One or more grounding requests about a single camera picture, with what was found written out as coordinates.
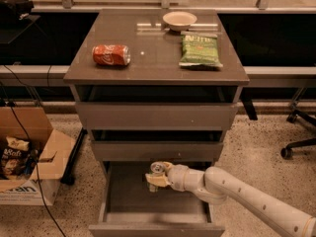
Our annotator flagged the dark snack bag in box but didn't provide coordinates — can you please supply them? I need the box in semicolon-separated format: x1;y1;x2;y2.
0;136;39;180

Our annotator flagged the black cable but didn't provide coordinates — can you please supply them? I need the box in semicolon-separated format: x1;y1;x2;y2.
0;64;67;237

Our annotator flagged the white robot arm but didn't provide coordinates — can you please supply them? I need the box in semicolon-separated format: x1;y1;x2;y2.
145;162;316;237

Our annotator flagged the green chip bag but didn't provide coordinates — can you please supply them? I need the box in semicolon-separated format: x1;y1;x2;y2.
179;32;222;67

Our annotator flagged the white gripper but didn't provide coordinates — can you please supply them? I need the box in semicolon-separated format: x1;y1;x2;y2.
145;162;189;192

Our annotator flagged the black bag on shelf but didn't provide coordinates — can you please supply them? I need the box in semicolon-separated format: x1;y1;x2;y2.
0;0;34;24

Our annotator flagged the red cola can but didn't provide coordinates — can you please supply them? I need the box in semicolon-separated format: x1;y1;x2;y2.
92;44;130;66

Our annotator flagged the grey top drawer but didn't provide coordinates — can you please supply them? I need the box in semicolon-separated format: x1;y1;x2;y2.
75;85;239;132

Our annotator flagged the grey drawer cabinet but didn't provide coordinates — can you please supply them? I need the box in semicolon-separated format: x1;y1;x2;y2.
63;9;251;237

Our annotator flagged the white bowl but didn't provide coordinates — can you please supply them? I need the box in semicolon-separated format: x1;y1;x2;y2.
163;11;197;32

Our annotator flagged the grey open bottom drawer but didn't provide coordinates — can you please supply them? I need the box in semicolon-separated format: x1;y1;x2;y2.
89;162;224;237

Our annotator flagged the green soda can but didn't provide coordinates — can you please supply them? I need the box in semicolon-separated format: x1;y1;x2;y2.
147;162;165;193

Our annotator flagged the black table leg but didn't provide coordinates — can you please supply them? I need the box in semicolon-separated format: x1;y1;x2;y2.
60;128;87;186

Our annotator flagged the cardboard box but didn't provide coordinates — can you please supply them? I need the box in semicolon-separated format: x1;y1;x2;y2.
0;107;75;205

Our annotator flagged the grey middle drawer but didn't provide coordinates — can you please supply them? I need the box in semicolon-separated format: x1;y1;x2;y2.
92;130;223;161

